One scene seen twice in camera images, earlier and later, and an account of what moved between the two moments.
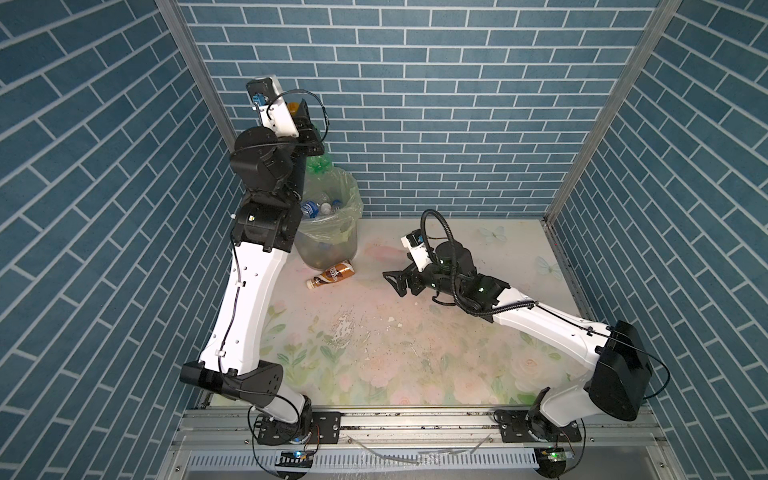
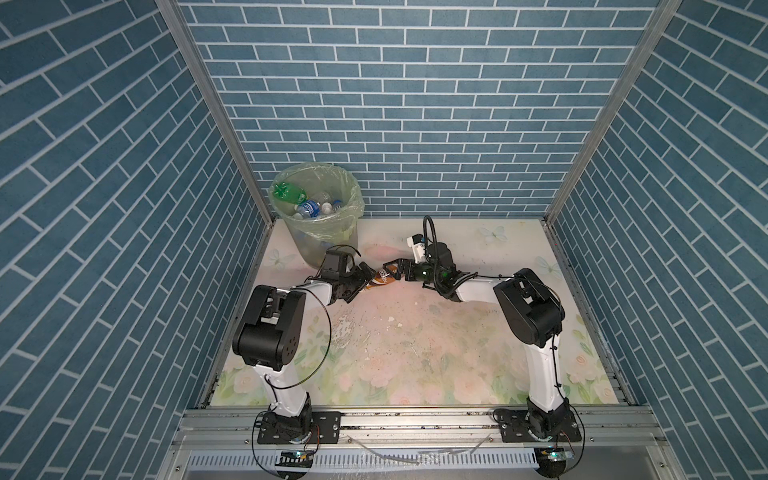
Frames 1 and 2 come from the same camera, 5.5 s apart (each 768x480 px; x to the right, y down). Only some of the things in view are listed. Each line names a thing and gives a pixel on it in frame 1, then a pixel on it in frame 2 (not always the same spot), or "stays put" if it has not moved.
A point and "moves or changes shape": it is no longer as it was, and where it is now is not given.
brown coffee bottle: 340,271 moves or changes shape
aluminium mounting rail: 423,429 stays put
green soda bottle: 318,164 moves or changes shape
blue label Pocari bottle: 310,208 stays put
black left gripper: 305,139 → 360,279
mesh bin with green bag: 331,205 stays put
